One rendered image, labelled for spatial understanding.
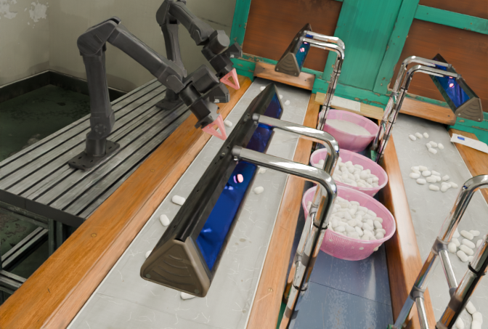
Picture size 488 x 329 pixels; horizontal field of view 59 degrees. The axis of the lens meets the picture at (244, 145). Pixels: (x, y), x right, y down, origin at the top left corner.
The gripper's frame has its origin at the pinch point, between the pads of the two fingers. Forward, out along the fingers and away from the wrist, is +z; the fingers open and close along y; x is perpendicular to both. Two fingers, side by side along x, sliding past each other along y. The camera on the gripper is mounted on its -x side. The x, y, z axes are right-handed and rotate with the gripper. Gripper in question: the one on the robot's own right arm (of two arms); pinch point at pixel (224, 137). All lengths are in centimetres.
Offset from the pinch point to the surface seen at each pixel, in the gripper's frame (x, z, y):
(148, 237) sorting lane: 9.0, 1.4, -46.5
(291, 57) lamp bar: -30.7, -6.8, 9.1
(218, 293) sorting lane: -4, 17, -57
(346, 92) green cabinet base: -25, 31, 87
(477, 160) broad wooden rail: -58, 76, 51
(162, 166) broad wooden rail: 12.2, -6.4, -18.9
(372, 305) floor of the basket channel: -22, 48, -39
